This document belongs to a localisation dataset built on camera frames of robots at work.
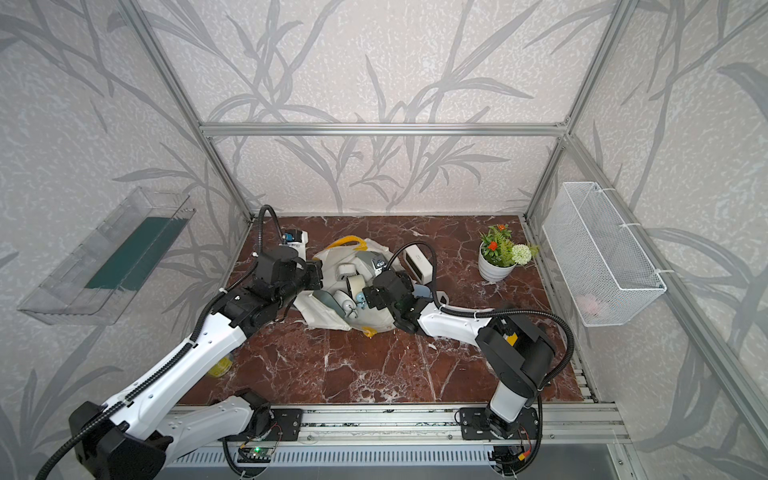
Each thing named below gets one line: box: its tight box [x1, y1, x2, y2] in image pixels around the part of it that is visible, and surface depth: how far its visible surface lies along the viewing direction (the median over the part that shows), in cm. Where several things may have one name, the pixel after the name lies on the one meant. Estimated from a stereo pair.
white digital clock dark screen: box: [404, 244, 434, 284], surface depth 101 cm
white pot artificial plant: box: [478, 223, 539, 282], surface depth 93 cm
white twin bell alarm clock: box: [333, 290, 359, 319], surface depth 90 cm
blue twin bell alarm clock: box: [356, 292, 367, 310], surface depth 91 cm
